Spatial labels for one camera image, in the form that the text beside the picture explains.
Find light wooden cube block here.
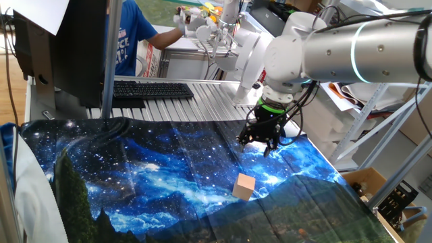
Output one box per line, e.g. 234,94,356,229
232,173,257,202

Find blue fabric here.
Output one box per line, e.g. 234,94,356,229
0,121,22,190

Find black computer monitor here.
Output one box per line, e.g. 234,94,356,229
13,0,108,109

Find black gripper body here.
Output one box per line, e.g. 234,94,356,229
251,107,279,144

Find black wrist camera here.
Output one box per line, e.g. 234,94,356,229
277,117,289,138

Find brown cardboard box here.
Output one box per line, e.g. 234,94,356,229
342,167,429,243

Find black keyboard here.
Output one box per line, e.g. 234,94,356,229
113,82,195,100

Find green wrist ring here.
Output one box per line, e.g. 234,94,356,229
257,97,288,115

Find gloved person hand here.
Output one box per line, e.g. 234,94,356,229
173,14,190,36

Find grey monitor stand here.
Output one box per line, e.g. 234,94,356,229
26,20,88,119

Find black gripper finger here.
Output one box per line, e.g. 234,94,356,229
236,124,258,151
263,134,281,158

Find white foam blocks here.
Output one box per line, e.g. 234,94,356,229
296,90,358,159

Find dark grey equipment case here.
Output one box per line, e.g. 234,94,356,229
249,0,292,36

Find red white printed box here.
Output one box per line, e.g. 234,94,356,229
136,40,163,78

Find grey metal workbench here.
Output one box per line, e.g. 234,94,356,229
158,25,225,81

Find grey metal shelf rack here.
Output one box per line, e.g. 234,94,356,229
313,0,432,173

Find black perforated metal bracket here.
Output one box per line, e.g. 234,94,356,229
377,180,419,225

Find galaxy print cloth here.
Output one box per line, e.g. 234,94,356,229
20,117,396,243

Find white papers stack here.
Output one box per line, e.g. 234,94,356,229
320,82,416,113

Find bare person forearm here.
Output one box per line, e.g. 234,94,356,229
146,26,185,51

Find colourful plastic toys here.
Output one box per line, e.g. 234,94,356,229
178,1,224,24

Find black desk mat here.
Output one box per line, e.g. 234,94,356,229
103,96,146,109

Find person in blue shirt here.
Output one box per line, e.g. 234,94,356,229
105,0,158,77

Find light blue plastic handle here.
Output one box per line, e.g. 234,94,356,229
400,205,428,232

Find white haptic control device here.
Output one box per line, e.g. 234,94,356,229
173,6,237,80

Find white plastic sheet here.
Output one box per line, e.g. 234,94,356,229
13,126,70,243

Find aluminium frame post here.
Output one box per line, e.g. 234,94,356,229
0,134,22,243
101,0,124,119
367,133,432,210

